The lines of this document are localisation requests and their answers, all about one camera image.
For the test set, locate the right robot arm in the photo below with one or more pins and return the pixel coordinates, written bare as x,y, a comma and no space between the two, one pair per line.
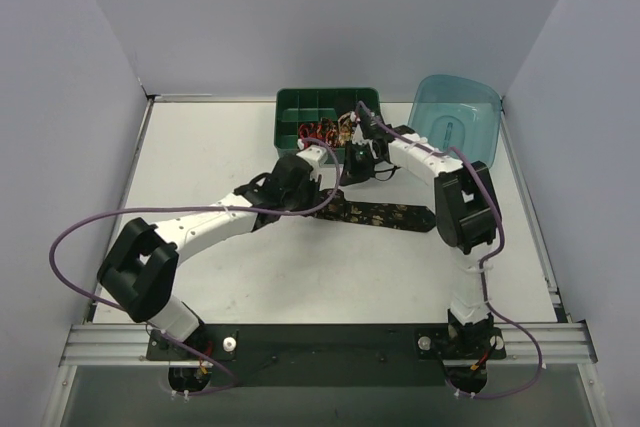
467,214

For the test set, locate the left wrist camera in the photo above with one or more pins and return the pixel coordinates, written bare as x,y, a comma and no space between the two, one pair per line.
316,156

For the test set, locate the beige patterned rolled tie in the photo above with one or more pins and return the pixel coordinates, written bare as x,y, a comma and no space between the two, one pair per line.
347,124

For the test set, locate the green compartment tray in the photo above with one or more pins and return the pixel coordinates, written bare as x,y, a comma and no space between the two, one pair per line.
322,113

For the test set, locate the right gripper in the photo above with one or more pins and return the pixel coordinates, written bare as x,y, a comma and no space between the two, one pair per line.
379,137

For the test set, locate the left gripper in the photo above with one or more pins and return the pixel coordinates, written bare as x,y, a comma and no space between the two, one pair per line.
310,134

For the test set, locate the orange patterned rolled tie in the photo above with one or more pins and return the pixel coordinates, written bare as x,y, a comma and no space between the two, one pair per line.
328,131

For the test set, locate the black gold floral tie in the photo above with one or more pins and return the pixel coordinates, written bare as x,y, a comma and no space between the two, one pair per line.
405,217

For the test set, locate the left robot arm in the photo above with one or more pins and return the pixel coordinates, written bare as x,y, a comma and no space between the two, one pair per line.
140,268

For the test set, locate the translucent blue plastic tub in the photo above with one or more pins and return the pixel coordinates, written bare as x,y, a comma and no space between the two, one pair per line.
452,111

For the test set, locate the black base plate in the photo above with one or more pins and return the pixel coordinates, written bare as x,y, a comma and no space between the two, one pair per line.
335,355

